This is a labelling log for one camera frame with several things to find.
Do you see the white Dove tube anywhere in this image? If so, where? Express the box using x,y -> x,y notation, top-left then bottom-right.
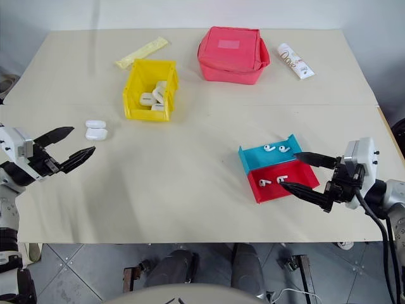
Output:
277,43 -> 316,80

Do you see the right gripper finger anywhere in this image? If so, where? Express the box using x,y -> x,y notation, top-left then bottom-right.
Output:
280,181 -> 333,214
294,151 -> 337,169

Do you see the pale yellow sachet packet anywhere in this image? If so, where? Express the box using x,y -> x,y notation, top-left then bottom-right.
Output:
114,35 -> 168,69

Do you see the beige rounded robot torso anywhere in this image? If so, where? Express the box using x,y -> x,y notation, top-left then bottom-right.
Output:
104,282 -> 256,304

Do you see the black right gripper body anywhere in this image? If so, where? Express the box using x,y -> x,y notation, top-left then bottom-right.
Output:
324,155 -> 365,204

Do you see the blue plastic tray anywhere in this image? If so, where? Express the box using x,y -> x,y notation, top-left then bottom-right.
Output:
238,134 -> 304,175

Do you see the dark round object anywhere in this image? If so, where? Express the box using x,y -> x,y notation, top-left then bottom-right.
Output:
390,119 -> 405,150

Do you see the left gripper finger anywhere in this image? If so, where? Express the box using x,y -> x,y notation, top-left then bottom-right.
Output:
59,146 -> 96,174
33,127 -> 75,150

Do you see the red plastic tray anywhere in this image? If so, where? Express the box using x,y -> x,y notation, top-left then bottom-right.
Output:
246,159 -> 321,204

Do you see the yellow plastic bin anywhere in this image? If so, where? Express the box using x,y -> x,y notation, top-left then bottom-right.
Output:
122,58 -> 180,123

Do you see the pink fabric pouch bag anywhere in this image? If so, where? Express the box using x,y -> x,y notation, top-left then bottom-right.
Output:
197,26 -> 271,86

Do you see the grey rounded floor object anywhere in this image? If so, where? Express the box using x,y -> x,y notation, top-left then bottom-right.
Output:
0,73 -> 20,96

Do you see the rusty brown metal bar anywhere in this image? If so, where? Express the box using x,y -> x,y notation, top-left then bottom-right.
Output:
299,254 -> 318,304
123,267 -> 142,294

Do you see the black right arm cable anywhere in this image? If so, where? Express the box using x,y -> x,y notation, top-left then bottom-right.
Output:
355,186 -> 400,304

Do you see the thin white cable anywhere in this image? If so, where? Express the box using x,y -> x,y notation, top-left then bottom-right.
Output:
274,287 -> 315,304

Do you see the dark rounded robot leg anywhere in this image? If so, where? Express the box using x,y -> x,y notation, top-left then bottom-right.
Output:
232,243 -> 266,299
151,249 -> 199,288

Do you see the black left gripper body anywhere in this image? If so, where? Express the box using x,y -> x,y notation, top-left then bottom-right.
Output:
27,142 -> 63,179

